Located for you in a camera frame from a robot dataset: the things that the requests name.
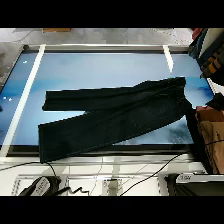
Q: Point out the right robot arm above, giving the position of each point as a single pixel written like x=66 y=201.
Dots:
x=186 y=188

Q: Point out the red-brown garment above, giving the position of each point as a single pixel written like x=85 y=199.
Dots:
x=210 y=114

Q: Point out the brown garment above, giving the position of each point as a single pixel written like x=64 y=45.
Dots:
x=214 y=140

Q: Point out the silver frame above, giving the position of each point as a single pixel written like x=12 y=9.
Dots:
x=83 y=160

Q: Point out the black pants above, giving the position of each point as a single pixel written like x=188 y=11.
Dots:
x=113 y=120

